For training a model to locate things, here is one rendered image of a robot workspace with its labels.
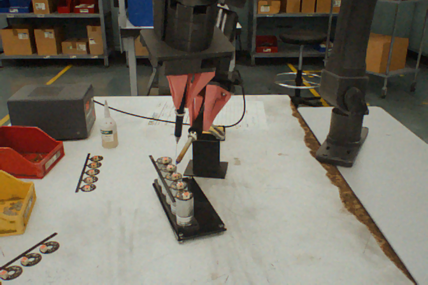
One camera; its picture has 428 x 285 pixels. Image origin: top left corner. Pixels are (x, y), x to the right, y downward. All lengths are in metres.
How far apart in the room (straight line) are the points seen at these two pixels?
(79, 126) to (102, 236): 0.35
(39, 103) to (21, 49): 4.19
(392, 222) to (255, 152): 0.30
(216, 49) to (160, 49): 0.07
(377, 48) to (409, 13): 1.85
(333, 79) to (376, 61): 3.10
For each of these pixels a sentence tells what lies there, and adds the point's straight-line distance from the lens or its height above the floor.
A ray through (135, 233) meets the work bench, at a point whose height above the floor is 0.75.
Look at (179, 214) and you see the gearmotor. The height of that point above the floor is 0.79.
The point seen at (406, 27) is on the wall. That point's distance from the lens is 5.71.
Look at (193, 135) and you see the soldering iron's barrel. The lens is 0.67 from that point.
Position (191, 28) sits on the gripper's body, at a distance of 0.47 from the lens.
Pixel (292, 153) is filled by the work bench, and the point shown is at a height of 0.75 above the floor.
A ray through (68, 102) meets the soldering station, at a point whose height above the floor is 0.84.
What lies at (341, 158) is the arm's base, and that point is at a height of 0.76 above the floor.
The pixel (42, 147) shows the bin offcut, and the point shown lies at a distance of 0.88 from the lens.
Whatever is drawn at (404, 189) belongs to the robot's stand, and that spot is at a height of 0.75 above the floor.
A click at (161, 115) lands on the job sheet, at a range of 1.03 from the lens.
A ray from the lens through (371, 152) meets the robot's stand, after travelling 0.89.
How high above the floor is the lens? 1.11
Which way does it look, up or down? 22 degrees down
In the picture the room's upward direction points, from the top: straight up
